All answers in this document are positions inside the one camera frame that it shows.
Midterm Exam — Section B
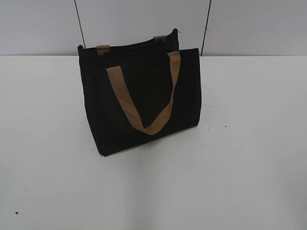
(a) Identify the black bag with tan handles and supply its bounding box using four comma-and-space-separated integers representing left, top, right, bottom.
78, 29, 201, 156

